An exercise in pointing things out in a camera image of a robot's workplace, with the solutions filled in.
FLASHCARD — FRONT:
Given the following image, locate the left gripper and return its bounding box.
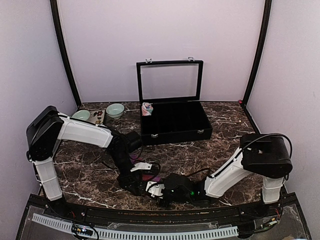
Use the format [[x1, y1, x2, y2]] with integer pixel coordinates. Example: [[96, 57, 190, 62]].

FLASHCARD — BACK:
[[108, 150, 142, 196]]

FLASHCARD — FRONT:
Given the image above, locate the maroon striped sock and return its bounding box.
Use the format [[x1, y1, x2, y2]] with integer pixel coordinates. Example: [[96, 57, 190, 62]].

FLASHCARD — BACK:
[[129, 154, 161, 182]]

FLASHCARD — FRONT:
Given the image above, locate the pink patterned sock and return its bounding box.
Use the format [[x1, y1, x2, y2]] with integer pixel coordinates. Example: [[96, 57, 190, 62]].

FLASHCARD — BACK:
[[141, 102, 153, 117]]

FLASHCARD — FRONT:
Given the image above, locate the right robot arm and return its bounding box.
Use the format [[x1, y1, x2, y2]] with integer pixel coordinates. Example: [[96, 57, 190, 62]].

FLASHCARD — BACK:
[[145, 133, 293, 217]]

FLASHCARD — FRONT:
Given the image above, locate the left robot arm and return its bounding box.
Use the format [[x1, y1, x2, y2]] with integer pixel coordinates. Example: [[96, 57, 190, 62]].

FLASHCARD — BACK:
[[26, 106, 164, 218]]

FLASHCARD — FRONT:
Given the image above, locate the right celadon bowl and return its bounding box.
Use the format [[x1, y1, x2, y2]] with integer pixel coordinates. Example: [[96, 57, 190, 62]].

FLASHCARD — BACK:
[[106, 103, 125, 120]]

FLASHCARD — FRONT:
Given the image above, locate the celadon bowl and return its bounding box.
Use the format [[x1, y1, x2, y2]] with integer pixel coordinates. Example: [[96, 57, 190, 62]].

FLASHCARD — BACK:
[[106, 103, 125, 120], [72, 110, 91, 121]]

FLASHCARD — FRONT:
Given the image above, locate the floral coaster mat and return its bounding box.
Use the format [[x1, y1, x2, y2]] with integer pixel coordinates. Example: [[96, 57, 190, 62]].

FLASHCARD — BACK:
[[87, 110, 106, 125]]

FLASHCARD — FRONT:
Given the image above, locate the left celadon bowl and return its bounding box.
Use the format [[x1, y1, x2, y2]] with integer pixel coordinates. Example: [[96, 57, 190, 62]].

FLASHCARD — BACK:
[[72, 110, 91, 121]]

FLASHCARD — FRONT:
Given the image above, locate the black display case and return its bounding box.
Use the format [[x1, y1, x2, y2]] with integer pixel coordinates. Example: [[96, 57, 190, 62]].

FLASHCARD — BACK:
[[136, 58, 213, 146]]

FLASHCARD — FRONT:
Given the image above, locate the small circuit board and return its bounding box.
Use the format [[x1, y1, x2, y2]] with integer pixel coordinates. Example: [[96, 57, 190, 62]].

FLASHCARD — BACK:
[[71, 225, 94, 237]]

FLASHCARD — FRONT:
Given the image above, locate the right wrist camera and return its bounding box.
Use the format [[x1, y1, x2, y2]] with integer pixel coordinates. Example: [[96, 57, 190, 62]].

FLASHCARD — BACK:
[[163, 173, 194, 192]]

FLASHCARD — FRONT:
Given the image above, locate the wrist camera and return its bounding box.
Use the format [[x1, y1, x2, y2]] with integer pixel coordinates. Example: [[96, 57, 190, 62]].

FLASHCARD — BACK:
[[163, 173, 194, 192], [124, 131, 143, 153]]

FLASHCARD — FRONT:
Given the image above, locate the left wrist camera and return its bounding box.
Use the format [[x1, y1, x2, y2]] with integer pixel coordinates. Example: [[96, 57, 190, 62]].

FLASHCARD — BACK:
[[124, 131, 143, 153]]

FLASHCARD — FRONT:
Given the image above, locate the white slotted cable duct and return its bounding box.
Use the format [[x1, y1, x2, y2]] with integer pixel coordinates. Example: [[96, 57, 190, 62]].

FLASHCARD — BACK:
[[31, 213, 239, 240]]

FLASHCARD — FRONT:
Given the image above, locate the black front rail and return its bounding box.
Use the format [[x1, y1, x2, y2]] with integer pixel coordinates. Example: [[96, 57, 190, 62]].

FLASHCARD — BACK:
[[27, 193, 298, 226]]

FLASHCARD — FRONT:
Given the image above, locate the left black frame post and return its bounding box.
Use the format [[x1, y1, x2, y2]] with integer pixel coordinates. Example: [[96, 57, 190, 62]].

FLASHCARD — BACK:
[[49, 0, 82, 108]]

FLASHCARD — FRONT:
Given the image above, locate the black frame post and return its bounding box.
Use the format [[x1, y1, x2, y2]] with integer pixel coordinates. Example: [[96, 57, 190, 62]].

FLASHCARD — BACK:
[[241, 0, 272, 109], [49, 0, 82, 108]]

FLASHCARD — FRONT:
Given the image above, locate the right black frame post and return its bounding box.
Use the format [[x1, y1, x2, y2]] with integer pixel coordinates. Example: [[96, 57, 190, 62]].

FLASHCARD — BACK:
[[241, 0, 272, 109]]

